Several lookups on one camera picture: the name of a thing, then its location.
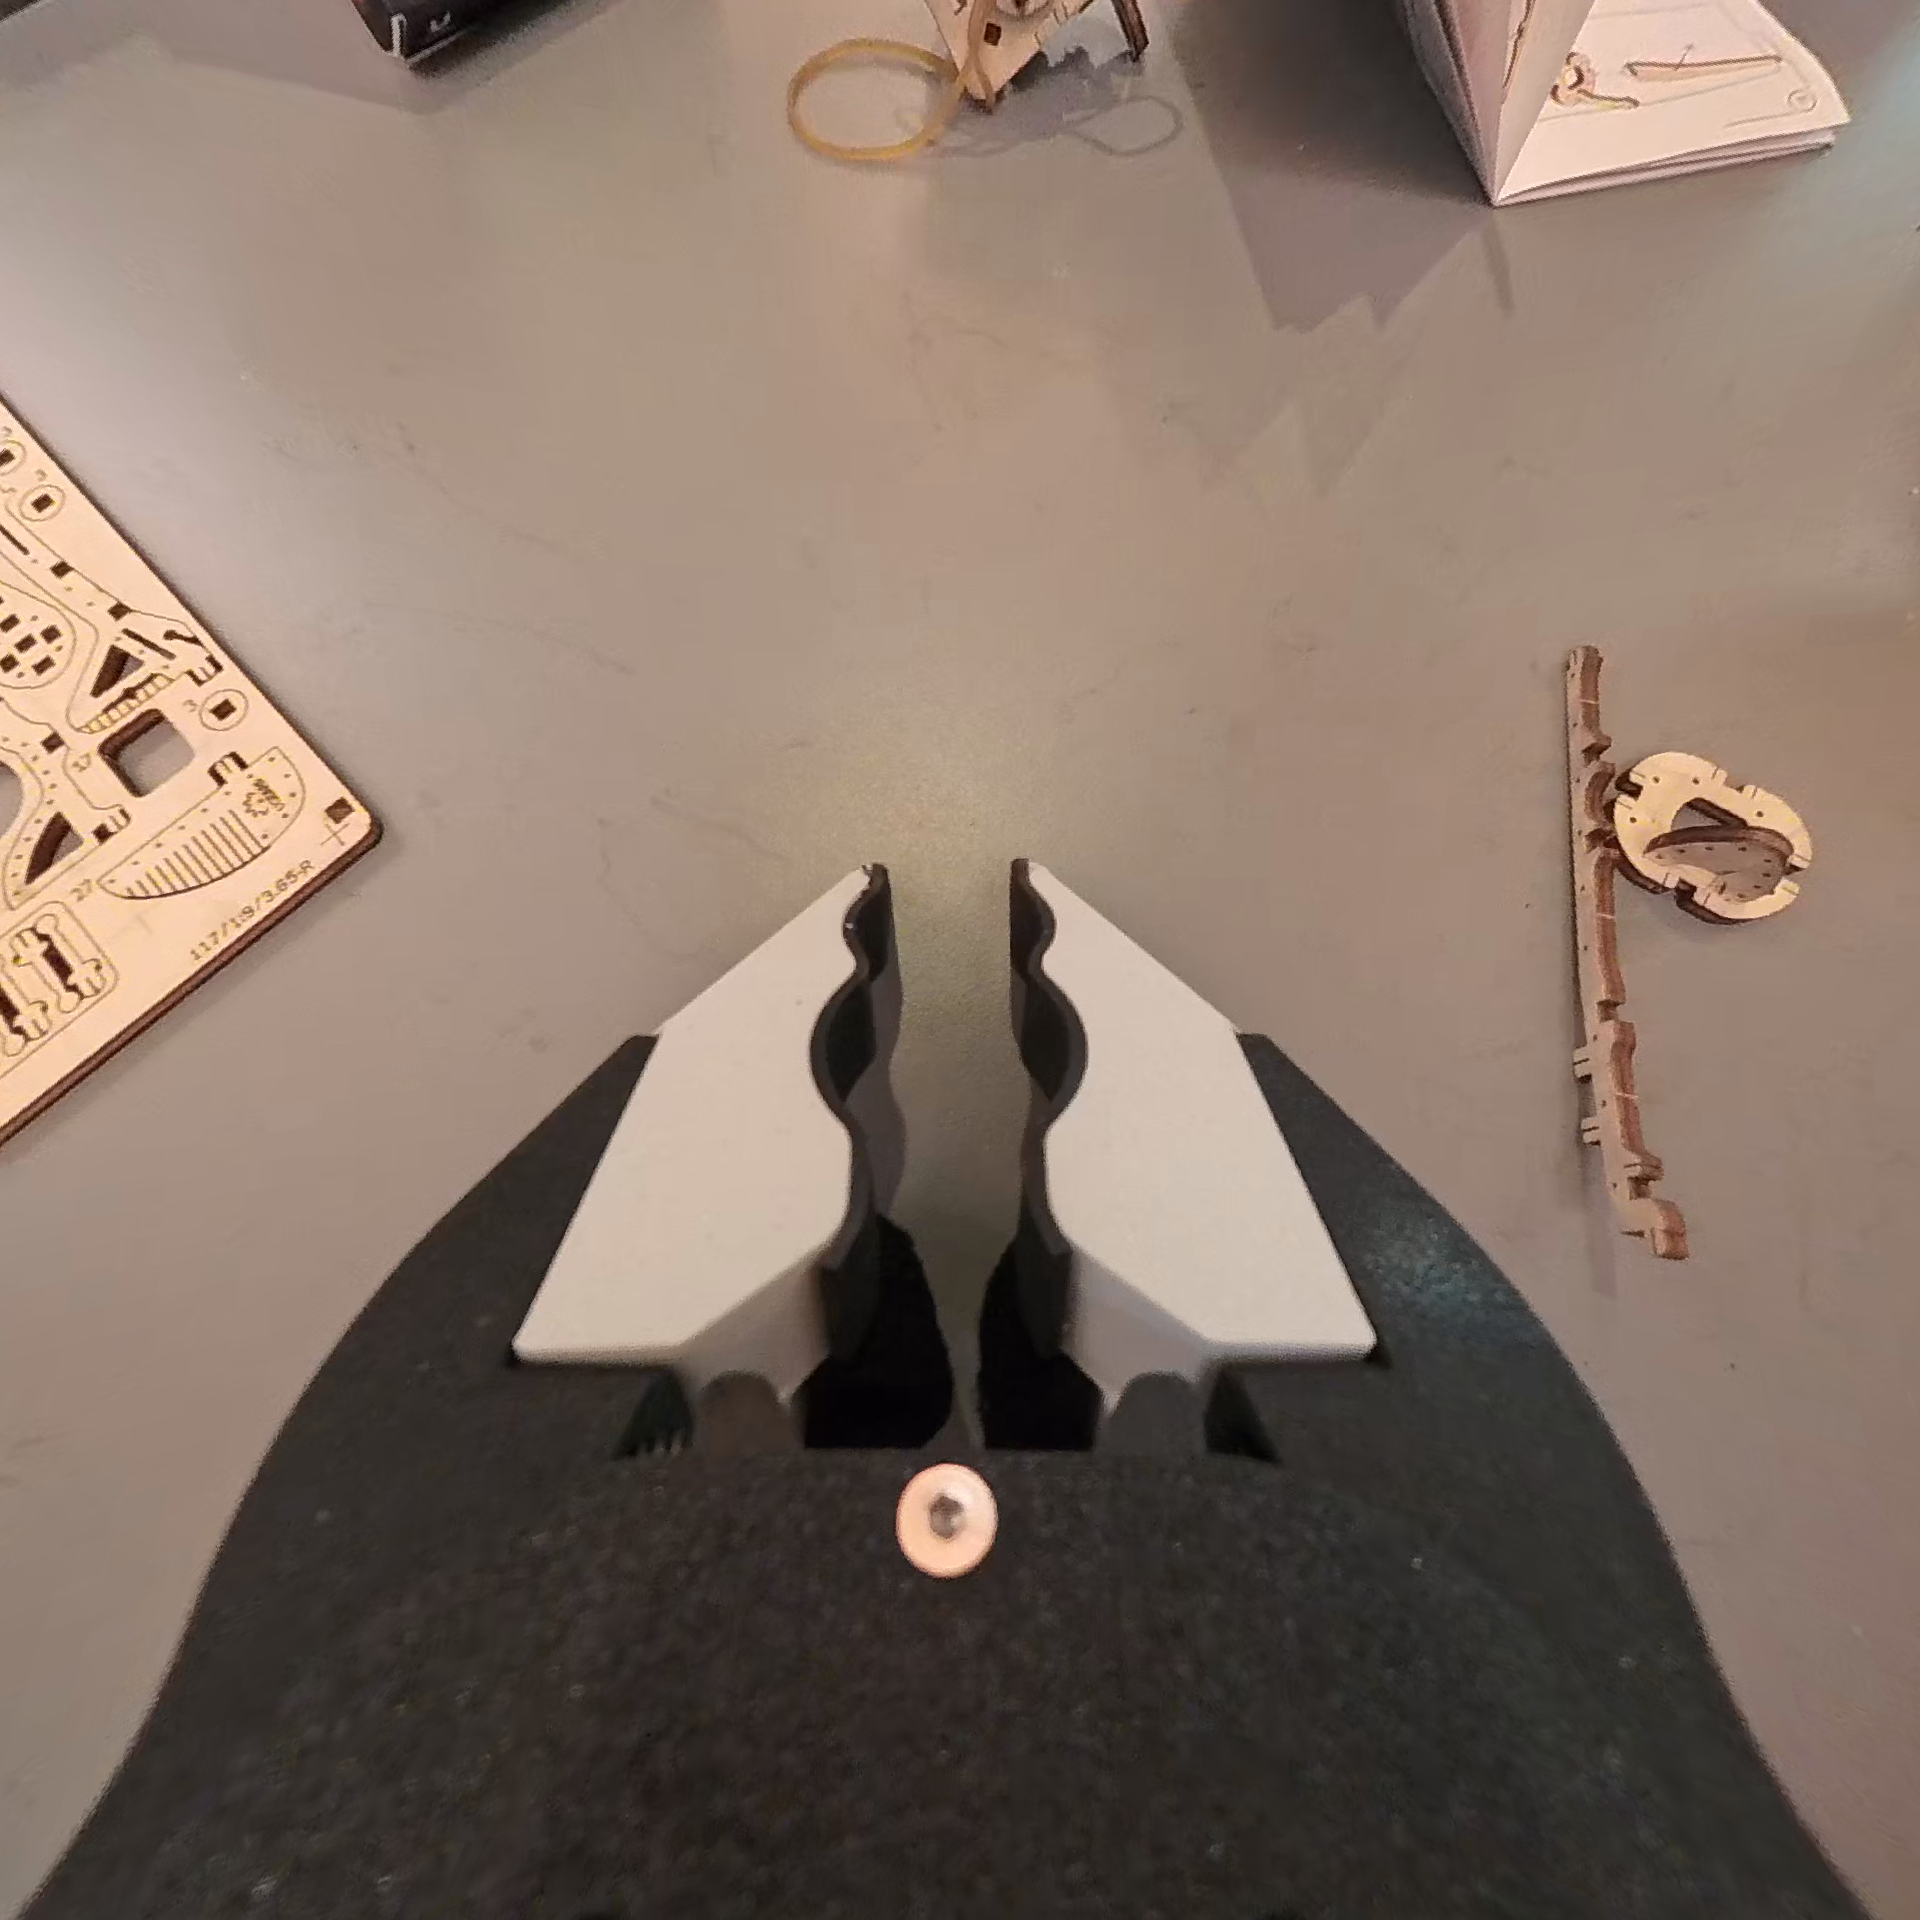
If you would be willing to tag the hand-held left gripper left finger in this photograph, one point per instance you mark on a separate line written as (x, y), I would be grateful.
(705, 1171)

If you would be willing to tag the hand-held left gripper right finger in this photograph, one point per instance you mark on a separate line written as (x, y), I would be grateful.
(1184, 1184)

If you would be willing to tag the white instruction booklet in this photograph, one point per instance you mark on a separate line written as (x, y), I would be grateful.
(1650, 104)

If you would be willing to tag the oval wooden model part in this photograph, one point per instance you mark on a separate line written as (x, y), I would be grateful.
(1664, 794)

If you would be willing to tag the laser-cut wooden parts sheet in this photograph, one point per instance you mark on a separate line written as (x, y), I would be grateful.
(135, 781)

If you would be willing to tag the small wooden model assembly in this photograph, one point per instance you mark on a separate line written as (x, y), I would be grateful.
(1020, 39)

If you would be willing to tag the long notched wooden strip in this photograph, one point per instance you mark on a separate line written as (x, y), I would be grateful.
(1599, 960)

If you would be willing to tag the tan rubber band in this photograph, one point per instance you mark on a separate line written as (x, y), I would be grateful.
(840, 138)

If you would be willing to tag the dark cardboard box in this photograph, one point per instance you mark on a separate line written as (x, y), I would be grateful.
(450, 22)

